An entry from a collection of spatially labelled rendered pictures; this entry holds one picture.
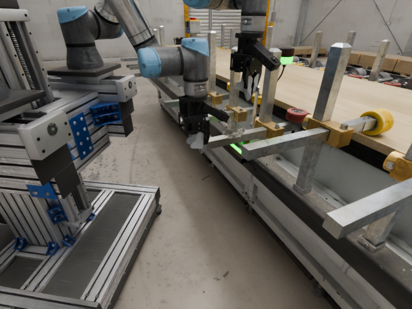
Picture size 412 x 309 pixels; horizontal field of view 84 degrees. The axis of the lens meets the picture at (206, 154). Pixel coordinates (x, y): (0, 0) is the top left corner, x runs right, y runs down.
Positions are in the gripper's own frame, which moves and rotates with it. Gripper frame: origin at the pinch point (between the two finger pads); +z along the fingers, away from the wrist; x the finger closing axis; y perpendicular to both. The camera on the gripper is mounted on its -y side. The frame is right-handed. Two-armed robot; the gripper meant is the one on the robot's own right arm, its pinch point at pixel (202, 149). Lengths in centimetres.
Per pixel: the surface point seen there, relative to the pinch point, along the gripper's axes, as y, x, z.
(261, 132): -23.8, 1.6, -2.6
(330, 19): -773, -616, -38
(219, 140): -5.6, 1.5, -3.3
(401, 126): -65, 26, -7
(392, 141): -50, 32, -7
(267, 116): -28.5, -2.2, -7.2
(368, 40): -765, -449, 16
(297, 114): -39.0, 3.0, -7.9
